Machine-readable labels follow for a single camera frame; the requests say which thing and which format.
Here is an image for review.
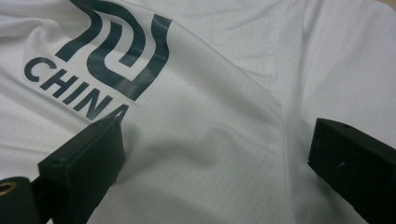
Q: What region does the white t-shirt with dark print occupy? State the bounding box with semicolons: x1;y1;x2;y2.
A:
0;0;396;224

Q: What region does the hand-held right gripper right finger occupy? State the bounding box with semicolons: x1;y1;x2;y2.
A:
307;117;396;224

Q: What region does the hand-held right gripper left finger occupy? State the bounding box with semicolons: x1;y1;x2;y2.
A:
38;115;127;224

